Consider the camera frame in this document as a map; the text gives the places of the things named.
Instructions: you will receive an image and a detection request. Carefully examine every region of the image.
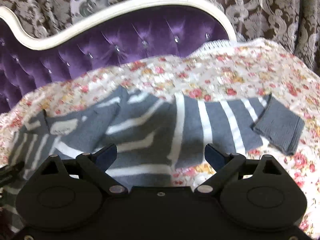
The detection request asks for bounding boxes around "purple tufted headboard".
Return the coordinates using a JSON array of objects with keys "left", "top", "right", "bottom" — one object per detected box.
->
[{"left": 1, "top": 0, "right": 236, "bottom": 113}]

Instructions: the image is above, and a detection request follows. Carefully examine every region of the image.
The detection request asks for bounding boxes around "floral bedspread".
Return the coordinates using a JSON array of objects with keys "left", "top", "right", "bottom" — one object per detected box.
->
[{"left": 1, "top": 38, "right": 319, "bottom": 238}]

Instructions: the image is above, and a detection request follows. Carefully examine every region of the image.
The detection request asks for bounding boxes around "grey white striped cardigan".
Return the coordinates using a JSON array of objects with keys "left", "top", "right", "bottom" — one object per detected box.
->
[{"left": 3, "top": 87, "right": 304, "bottom": 231}]

